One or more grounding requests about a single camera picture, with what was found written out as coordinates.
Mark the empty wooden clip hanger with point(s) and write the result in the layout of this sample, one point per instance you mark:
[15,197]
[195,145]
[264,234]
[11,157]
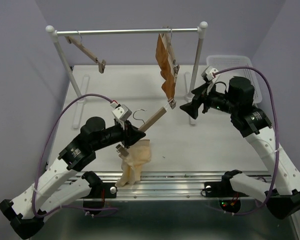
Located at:
[78,43]

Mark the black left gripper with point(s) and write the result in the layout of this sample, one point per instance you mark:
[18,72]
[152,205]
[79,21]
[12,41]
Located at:
[131,134]

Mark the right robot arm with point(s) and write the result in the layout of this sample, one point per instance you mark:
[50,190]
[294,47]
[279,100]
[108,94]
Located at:
[282,195]

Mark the cream beige underwear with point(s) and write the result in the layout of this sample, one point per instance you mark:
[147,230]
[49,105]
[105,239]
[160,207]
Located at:
[132,161]

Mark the silver and white clothes rack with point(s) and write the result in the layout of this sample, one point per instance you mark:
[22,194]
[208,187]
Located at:
[200,30]

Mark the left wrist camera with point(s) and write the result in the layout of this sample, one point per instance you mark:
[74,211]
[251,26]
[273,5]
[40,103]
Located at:
[121,113]

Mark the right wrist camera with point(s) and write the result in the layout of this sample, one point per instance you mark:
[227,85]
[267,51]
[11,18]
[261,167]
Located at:
[209,74]

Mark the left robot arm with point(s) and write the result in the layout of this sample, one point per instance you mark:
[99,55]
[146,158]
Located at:
[28,211]

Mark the brown underwear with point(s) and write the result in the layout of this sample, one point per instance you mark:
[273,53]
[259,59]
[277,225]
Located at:
[165,64]

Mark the beige clip hanger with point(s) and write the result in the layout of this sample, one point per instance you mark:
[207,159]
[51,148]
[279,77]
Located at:
[150,122]

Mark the aluminium mounting rail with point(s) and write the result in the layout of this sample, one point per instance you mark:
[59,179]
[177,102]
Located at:
[160,185]

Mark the hanger holding brown underwear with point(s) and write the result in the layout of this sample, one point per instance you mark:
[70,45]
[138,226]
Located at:
[167,42]

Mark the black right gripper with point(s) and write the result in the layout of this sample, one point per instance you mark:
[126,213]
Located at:
[200,91]

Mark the white plastic basket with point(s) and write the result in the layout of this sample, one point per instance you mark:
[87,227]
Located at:
[221,62]

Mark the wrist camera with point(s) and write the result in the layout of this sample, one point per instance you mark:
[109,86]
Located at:
[121,113]
[209,74]

